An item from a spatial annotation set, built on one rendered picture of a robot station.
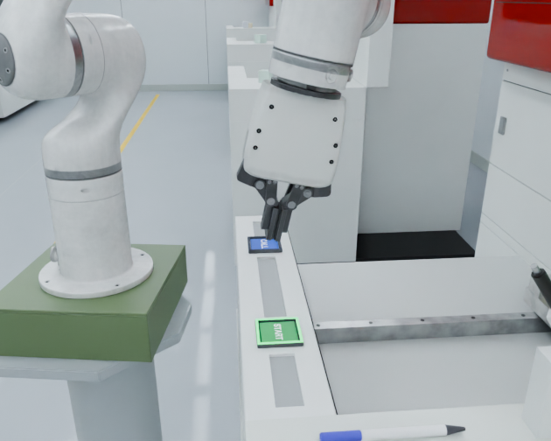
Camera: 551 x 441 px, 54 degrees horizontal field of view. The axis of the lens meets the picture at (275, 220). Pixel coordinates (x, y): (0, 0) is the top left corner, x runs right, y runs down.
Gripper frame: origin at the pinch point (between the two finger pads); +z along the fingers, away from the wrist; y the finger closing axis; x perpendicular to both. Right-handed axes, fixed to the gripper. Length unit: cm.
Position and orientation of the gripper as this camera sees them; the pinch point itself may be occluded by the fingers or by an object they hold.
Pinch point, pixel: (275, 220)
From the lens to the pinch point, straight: 62.1
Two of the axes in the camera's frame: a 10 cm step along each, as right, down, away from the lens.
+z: -2.1, 9.1, 3.6
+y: -9.7, -1.6, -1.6
